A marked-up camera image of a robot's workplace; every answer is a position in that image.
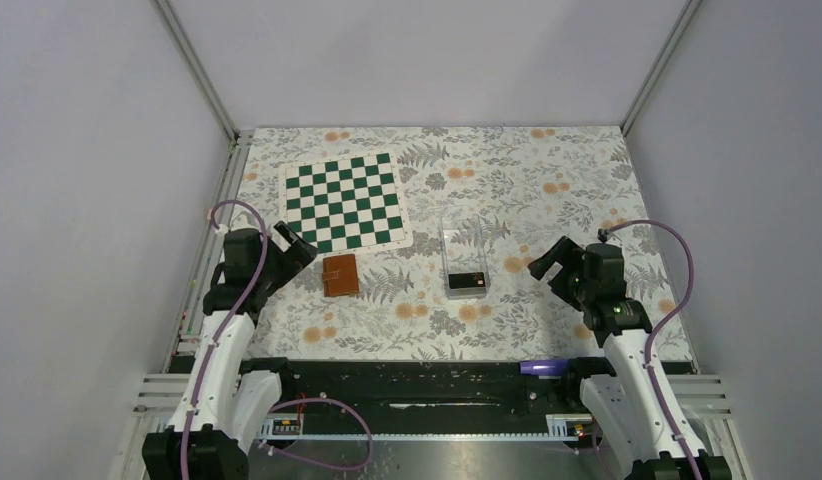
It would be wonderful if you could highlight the brown leather card holder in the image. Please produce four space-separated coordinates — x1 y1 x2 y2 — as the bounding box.
322 254 360 297

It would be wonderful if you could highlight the clear plastic box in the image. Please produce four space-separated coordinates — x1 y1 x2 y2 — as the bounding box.
440 215 490 300

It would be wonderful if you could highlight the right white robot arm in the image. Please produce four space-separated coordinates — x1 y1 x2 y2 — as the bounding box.
528 236 732 479

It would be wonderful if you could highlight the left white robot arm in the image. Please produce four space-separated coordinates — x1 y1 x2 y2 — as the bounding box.
142 222 318 479

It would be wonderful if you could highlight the green white chessboard mat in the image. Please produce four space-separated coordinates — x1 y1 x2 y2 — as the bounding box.
278 151 413 255

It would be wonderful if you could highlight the purple marker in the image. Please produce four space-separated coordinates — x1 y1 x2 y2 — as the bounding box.
519 359 569 377

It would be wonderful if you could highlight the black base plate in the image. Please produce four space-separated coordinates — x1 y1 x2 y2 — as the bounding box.
240 357 613 437

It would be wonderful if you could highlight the aluminium frame rail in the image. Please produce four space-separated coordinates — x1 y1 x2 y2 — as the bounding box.
132 130 256 480

